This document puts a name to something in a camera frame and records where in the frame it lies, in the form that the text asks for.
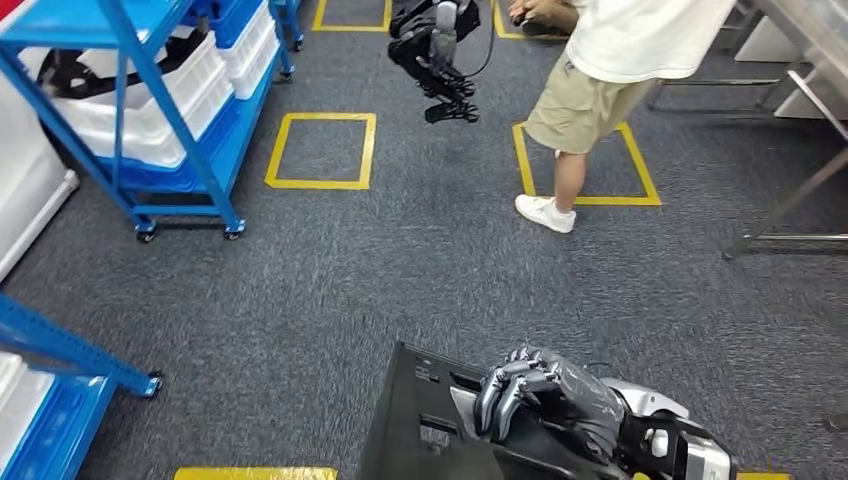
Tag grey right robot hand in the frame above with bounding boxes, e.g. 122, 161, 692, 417
473, 345, 627, 465

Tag white panel box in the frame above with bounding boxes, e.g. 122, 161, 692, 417
733, 16, 848, 122

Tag black parts in bin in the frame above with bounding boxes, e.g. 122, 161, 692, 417
36, 29, 208, 102

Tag black plastic frame part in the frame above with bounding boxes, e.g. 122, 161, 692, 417
357, 341, 631, 480

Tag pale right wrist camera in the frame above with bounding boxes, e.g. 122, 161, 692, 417
599, 377, 692, 420

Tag steel frame table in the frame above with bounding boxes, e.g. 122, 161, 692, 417
645, 0, 848, 261

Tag blue metal shelf rack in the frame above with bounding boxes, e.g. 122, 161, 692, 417
0, 293, 165, 480

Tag blue plastic bin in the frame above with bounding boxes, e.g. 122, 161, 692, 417
0, 376, 117, 480
188, 0, 266, 49
92, 95, 241, 195

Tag person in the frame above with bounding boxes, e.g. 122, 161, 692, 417
508, 0, 738, 235

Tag white plastic bin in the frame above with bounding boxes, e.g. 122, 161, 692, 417
0, 352, 28, 402
59, 72, 234, 168
0, 369, 56, 473
218, 3, 280, 77
39, 29, 230, 144
231, 39, 281, 101

